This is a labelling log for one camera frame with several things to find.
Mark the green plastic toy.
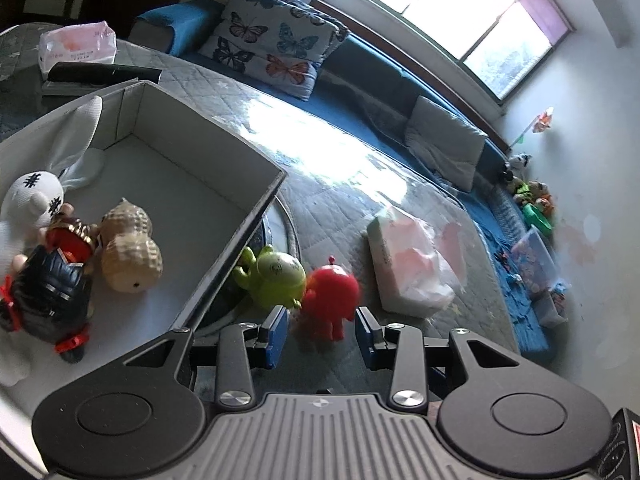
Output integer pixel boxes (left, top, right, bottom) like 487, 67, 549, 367
522, 202, 556, 231

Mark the blue bench seat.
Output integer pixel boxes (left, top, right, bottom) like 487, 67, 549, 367
127, 2, 571, 366

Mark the white knitted rabbit plush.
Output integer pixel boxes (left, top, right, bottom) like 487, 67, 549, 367
0, 95, 106, 386

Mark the black flat case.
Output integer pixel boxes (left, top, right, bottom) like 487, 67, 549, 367
42, 62, 163, 97

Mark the black-haired doll with red clothes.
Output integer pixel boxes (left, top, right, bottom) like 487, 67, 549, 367
0, 202, 101, 365

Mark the clear plastic toy bin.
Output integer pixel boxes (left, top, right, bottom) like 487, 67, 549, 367
510, 225, 558, 296

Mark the brown and green plush toy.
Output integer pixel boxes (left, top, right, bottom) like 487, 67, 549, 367
515, 180, 556, 211

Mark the green round toy figure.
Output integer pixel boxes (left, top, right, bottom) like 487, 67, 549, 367
232, 245, 307, 310

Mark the purple window blind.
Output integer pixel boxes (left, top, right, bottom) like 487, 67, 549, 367
517, 0, 571, 46

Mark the sealed pink tissue pack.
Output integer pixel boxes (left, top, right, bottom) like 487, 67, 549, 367
39, 21, 118, 81

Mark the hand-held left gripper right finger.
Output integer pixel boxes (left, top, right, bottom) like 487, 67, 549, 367
354, 306, 526, 411

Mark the large butterfly print pillow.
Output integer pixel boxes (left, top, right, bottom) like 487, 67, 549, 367
197, 0, 326, 102

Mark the beige peanut plush toy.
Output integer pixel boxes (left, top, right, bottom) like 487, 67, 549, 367
97, 197, 163, 293

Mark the small butterfly print pillow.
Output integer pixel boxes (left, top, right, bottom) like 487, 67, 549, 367
280, 0, 351, 61

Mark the open white pink tissue pack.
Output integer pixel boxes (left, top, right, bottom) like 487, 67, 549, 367
366, 206, 468, 318

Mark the colourful pinwheel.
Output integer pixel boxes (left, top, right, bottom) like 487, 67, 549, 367
515, 107, 556, 143

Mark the grey cushion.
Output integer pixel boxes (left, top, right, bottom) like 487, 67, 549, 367
404, 95, 488, 193

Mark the grey cardboard box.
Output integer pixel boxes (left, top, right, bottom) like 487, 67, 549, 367
0, 80, 288, 478

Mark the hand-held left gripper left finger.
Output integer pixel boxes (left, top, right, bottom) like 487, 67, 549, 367
117, 305, 291, 408

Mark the red round toy figure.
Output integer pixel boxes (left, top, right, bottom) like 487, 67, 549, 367
299, 256, 362, 342

